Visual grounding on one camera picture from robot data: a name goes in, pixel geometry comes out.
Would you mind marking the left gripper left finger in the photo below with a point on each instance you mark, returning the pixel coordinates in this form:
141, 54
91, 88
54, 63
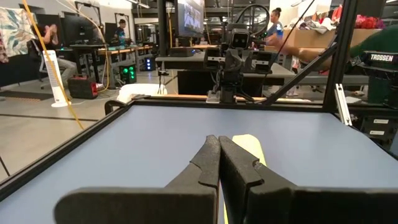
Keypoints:
140, 205

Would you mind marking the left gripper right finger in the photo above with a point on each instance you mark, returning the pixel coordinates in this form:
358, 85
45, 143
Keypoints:
280, 205

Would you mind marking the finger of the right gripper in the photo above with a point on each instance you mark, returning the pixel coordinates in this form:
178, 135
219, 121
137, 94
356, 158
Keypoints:
239, 62
230, 62

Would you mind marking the yellow waffle weave towel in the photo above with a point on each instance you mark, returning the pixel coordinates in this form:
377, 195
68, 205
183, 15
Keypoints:
248, 146

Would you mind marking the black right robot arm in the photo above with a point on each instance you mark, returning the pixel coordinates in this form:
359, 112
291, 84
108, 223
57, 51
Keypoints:
230, 85

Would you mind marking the person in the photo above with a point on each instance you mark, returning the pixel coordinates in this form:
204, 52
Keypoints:
275, 26
357, 46
54, 40
120, 32

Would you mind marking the grey desk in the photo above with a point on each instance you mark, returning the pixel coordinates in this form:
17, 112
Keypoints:
186, 60

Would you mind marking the light wooden board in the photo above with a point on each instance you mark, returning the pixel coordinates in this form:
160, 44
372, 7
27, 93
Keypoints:
192, 97

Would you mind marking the brown cardboard box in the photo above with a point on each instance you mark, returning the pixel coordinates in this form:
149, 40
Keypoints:
311, 38

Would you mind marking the pile of colourful clothes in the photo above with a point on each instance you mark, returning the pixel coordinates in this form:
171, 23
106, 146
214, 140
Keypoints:
323, 18

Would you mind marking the computer tower blue lights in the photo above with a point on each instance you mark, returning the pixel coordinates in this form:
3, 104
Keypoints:
150, 63

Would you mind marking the white paper bag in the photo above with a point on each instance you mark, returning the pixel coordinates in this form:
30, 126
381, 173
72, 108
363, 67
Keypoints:
141, 91

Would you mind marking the computer tower green lights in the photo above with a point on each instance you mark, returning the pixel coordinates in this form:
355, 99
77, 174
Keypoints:
128, 73

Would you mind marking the long wooden desk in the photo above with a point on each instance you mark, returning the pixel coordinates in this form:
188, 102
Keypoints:
124, 50

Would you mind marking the black desktop monitor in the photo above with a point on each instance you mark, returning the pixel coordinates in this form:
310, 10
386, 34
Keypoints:
81, 29
110, 31

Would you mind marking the black box white labels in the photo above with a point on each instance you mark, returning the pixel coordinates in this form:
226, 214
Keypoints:
379, 126

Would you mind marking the red black power station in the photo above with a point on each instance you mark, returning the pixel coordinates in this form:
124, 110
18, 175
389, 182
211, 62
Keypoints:
82, 87

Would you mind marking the white tower fan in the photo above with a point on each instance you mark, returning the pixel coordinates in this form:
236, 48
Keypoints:
56, 77

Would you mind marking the black orange striped mat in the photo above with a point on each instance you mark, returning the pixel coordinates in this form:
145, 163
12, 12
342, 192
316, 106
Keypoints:
25, 95

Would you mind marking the green leaf patterned cloth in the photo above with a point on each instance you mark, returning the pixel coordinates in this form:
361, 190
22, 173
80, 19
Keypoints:
15, 31

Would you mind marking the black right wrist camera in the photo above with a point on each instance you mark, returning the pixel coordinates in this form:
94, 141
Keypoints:
240, 39

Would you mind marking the wall mounted display screen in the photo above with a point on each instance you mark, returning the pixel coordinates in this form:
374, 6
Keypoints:
190, 17

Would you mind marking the black vertical post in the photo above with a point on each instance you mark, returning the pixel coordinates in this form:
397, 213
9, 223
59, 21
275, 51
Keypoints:
162, 28

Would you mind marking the silver aluminium bracket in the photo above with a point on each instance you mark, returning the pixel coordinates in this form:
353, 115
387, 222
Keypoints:
342, 104

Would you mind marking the black table frame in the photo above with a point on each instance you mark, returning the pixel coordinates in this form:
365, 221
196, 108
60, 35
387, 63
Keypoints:
62, 149

